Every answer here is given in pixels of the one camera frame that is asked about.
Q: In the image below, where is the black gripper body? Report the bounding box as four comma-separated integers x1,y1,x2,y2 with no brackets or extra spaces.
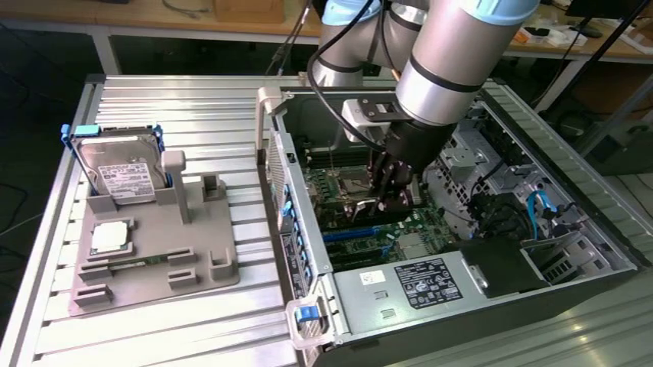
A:
383,119,458,175

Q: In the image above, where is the green motherboard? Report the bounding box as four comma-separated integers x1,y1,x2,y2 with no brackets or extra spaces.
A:
300,164,461,268

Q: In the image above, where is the metal disk bay cage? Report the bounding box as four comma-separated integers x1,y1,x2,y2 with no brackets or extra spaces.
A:
426,121,517,207

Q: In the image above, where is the black RAM slot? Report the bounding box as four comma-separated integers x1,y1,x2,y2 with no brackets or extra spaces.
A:
304,149,370,170

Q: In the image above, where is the silver chipset heatsink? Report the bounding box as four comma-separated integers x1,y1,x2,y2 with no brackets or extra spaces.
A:
396,233,435,261

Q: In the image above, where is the blue expansion slot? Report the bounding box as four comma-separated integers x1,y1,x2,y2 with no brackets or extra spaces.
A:
322,226,383,242

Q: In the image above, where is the black expansion slot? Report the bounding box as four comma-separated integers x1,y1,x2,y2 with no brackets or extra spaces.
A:
326,242,383,256
330,254,388,268

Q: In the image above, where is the grey power supply unit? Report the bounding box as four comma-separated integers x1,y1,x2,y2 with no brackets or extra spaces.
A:
331,252,494,333

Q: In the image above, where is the orange white small box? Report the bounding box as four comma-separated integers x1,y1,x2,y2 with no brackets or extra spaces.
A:
513,26,570,47

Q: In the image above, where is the blue case latch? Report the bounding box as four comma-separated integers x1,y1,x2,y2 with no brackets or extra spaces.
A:
294,305,318,325

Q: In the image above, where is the black equipment box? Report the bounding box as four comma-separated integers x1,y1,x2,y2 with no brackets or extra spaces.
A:
586,124,653,177

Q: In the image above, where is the black open PC case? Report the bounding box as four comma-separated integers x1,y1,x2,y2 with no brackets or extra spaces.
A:
252,78,645,367

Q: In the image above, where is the grey parts rack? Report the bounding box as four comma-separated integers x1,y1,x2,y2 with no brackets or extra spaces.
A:
65,149,242,318

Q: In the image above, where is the black slanted pole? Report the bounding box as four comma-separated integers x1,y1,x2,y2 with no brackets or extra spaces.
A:
530,0,649,114

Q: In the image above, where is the black monitor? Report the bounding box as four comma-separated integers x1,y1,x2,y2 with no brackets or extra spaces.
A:
565,0,615,39

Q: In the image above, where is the silver hard disk drive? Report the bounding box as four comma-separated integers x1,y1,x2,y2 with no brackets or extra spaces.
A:
71,132,159,203

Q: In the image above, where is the green RAM stick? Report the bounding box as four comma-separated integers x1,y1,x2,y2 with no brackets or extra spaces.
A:
105,256,172,271

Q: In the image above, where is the silver CPU chip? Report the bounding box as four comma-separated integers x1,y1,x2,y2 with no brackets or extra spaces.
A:
89,220,132,256

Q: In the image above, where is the blue disk caddy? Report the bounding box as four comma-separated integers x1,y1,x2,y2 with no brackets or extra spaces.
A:
59,122,165,192

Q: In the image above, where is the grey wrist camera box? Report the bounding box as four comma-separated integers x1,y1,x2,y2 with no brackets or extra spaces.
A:
339,98,415,143

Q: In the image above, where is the blue SATA wire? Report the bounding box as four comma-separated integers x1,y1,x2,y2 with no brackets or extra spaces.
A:
525,189,559,240

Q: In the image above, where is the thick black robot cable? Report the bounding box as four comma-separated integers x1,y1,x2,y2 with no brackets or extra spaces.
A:
307,0,391,152

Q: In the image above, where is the thin black hanging cable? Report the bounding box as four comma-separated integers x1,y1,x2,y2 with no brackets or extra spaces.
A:
263,0,314,76

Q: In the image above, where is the wooden desk grey frame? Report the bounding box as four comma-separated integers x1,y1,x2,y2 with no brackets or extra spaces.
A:
502,15,653,112

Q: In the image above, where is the grey cable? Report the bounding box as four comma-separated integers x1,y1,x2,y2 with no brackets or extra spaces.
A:
161,0,211,19

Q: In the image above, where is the wooden desk white frame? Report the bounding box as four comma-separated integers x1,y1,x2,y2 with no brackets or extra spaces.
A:
0,0,327,76

